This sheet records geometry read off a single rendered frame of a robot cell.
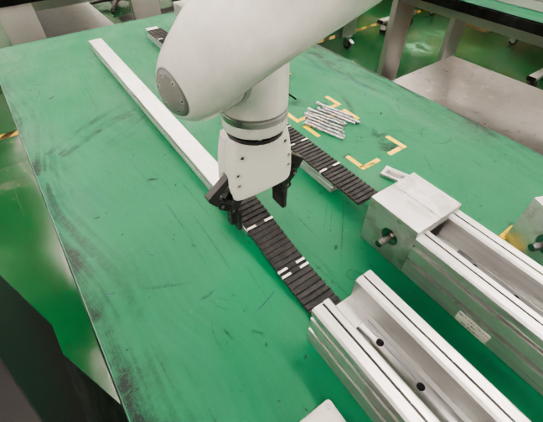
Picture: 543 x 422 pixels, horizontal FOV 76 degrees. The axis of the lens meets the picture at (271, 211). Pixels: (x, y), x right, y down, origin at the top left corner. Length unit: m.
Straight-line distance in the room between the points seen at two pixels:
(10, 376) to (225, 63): 0.31
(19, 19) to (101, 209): 1.69
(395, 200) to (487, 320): 0.20
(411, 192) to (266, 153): 0.24
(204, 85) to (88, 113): 0.73
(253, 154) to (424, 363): 0.32
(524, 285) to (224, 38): 0.48
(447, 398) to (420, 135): 0.59
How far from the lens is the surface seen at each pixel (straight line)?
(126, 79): 1.07
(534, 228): 0.68
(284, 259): 0.55
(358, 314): 0.48
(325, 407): 0.42
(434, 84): 2.50
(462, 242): 0.59
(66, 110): 1.05
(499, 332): 0.54
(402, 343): 0.47
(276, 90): 0.40
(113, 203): 0.72
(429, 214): 0.55
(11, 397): 0.39
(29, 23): 2.31
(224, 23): 0.28
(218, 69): 0.29
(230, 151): 0.44
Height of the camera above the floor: 1.25
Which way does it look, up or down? 47 degrees down
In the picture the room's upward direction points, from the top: straight up
